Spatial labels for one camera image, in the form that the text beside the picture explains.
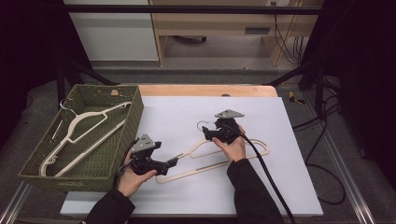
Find black metal crossbar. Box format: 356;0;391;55
64;4;323;16

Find yellow and black tool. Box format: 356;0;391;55
288;91;306;105

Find beige clothes hanger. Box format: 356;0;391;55
38;98;133;178
155;120;271;185

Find black curtain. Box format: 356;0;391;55
299;0;396;182
0;0;92;148

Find white table sheet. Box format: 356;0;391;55
60;95;325;217

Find black floor cables bundle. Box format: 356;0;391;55
292;76;343;164

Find aluminium rail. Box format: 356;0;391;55
302;92;376;224
0;181;33;224

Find white cabinet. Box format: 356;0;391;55
64;0;160;62

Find black hanging desk cables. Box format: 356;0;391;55
271;1;304;65

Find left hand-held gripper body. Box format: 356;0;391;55
130;133;171;176

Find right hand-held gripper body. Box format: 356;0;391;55
211;109;246;145

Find light wooden desk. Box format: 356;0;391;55
148;0;323;67

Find person's left hand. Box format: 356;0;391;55
116;149;159;199

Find person's right hand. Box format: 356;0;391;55
212;124;248;163

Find green woven basket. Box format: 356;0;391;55
18;84;145;193

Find black metal stand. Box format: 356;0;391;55
55;58;121;109
264;59;327;117

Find black floor cable loop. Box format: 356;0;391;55
304;161;347;206

